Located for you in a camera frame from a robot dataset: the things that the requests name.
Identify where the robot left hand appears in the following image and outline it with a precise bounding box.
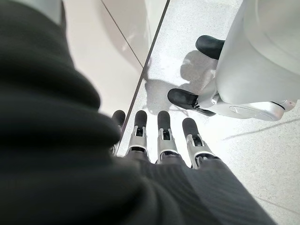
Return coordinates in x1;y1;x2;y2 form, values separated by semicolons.
0;0;277;225

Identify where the white cabinet door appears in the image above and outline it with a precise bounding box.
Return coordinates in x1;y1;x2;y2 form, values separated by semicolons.
100;0;171;68
62;0;144;113

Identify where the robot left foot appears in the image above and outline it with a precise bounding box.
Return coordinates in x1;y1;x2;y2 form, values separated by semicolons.
167;88;296;122

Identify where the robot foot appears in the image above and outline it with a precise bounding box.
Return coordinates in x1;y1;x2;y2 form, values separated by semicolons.
167;88;296;122
195;35;226;60

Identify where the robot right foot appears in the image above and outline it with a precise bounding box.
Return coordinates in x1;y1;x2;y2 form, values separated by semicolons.
195;35;226;60

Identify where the white robot body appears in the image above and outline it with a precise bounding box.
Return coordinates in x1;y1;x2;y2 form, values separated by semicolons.
215;0;300;105

